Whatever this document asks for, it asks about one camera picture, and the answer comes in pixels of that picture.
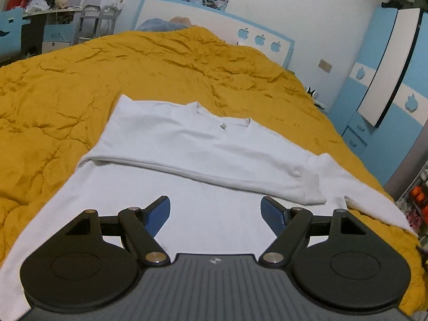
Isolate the grey folding chair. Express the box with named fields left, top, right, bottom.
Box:
left=77, top=4, right=124, bottom=45

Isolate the cluttered desk with shelf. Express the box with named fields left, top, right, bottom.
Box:
left=0, top=0, right=86, bottom=61

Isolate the yellow quilt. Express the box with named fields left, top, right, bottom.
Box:
left=0, top=27, right=426, bottom=316

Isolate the blue pillow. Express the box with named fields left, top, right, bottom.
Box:
left=137, top=16, right=195, bottom=33

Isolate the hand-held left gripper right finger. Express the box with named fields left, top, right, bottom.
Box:
left=259, top=195, right=368, bottom=268

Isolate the white plastic bag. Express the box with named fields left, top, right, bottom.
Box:
left=25, top=0, right=51, bottom=13

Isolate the white sweatshirt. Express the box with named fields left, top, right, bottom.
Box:
left=0, top=94, right=418, bottom=315

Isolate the black and white plush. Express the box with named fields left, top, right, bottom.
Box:
left=304, top=86, right=327, bottom=110

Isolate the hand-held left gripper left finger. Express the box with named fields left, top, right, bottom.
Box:
left=65, top=195, right=172, bottom=268

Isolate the blue and white wardrobe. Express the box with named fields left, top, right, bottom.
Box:
left=329, top=5, right=428, bottom=193

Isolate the blue and white headboard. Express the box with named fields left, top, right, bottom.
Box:
left=134, top=0, right=297, bottom=71

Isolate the pile of toys and shoes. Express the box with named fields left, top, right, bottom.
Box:
left=395, top=160, right=428, bottom=230

